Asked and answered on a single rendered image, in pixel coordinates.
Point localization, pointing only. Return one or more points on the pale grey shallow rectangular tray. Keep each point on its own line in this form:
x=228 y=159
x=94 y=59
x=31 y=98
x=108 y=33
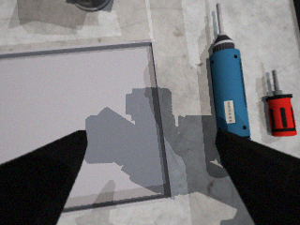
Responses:
x=112 y=91

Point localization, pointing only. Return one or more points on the red screwdriver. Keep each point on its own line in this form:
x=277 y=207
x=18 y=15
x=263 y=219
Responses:
x=280 y=112

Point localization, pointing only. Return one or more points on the blue electric screwdriver barrel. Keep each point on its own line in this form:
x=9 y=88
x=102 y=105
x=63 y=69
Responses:
x=228 y=84

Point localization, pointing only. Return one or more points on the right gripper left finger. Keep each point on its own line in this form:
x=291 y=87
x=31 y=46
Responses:
x=34 y=187

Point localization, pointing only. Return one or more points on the grey cylinder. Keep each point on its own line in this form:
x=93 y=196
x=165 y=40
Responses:
x=91 y=5

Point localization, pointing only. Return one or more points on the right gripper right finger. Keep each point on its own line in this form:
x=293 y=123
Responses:
x=267 y=180

